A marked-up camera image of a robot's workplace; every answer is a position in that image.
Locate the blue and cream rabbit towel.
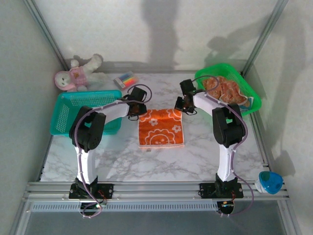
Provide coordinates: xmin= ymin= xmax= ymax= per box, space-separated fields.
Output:
xmin=238 ymin=96 xmax=255 ymax=111

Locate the pale orange rabbit towel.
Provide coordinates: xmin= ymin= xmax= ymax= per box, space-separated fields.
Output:
xmin=202 ymin=75 xmax=247 ymax=105

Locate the bright orange flower towel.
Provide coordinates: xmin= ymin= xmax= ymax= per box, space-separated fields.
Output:
xmin=138 ymin=107 xmax=185 ymax=149

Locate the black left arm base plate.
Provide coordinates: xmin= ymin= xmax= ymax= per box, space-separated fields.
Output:
xmin=68 ymin=183 xmax=114 ymax=199

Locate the black controller board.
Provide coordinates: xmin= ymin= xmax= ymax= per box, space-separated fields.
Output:
xmin=79 ymin=202 xmax=108 ymax=218
xmin=216 ymin=200 xmax=235 ymax=217

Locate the white plush toy pink shirt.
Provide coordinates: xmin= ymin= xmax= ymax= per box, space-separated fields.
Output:
xmin=53 ymin=53 xmax=108 ymax=93

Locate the green plastic basket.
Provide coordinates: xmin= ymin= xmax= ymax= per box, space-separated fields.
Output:
xmin=194 ymin=63 xmax=262 ymax=117

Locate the aluminium frame post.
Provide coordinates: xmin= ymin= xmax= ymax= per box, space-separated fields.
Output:
xmin=23 ymin=0 xmax=69 ymax=71
xmin=241 ymin=0 xmax=289 ymax=76

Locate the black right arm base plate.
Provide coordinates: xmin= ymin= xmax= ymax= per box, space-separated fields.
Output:
xmin=199 ymin=182 xmax=245 ymax=199

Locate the pack of coloured markers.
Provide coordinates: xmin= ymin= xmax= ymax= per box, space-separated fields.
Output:
xmin=113 ymin=70 xmax=139 ymax=91

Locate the aluminium frame rail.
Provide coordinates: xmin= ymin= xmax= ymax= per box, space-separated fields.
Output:
xmin=23 ymin=180 xmax=289 ymax=203

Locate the teal plastic basket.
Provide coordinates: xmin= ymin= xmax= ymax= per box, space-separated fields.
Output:
xmin=49 ymin=90 xmax=123 ymax=137

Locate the blue and white plastic container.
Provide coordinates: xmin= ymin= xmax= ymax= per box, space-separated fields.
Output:
xmin=254 ymin=170 xmax=284 ymax=195

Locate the grey slotted cable duct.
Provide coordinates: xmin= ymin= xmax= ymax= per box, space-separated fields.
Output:
xmin=29 ymin=201 xmax=220 ymax=212

